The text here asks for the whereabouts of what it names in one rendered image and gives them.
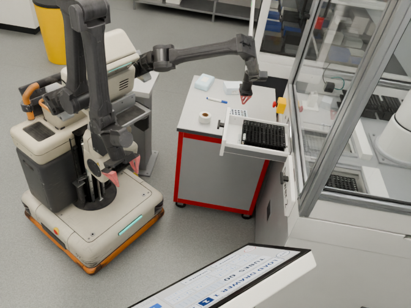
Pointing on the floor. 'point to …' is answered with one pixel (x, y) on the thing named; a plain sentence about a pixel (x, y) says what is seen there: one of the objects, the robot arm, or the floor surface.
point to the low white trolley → (229, 176)
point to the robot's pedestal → (144, 91)
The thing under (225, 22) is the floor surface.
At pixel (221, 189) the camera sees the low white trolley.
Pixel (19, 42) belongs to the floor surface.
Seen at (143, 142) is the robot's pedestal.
